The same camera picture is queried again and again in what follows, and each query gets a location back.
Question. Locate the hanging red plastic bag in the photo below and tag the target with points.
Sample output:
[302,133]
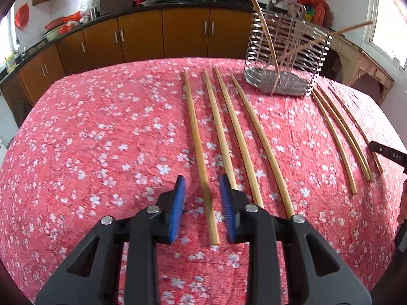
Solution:
[21,16]

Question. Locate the green basin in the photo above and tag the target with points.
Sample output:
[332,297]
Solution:
[53,35]

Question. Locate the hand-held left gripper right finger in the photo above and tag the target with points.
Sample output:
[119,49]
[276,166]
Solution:
[228,209]

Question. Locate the steel pot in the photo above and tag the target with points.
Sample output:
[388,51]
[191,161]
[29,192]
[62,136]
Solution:
[93,13]

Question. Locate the yellow green packet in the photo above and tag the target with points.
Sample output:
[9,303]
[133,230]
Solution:
[10,63]

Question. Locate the bright window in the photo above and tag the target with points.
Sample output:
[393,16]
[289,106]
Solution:
[389,22]

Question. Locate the red plastic bags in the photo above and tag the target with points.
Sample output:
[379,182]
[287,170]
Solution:
[68,19]

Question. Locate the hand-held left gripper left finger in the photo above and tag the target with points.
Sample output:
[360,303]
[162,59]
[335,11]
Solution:
[176,209]

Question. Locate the sink faucet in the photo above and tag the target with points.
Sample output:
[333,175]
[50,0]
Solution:
[19,48]

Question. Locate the person's right hand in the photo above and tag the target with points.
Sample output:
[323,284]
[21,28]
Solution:
[403,200]

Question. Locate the orange plastic bags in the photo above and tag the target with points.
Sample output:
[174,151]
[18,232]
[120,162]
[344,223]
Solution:
[310,0]

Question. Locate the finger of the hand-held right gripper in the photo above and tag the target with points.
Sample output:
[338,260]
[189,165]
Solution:
[391,157]

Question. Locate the wooden chopstick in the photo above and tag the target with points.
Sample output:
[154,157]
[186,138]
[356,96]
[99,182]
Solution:
[349,29]
[349,136]
[198,146]
[264,146]
[219,133]
[237,133]
[334,139]
[353,117]
[259,9]

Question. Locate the brown kitchen base cabinets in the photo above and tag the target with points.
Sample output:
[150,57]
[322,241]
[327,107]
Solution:
[140,35]

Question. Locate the carved wooden side table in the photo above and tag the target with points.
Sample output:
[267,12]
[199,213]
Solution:
[362,63]

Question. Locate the black kitchen countertop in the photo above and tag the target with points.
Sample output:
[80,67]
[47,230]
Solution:
[178,3]

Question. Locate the pink floral tablecloth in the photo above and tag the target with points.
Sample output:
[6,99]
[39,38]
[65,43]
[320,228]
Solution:
[111,133]

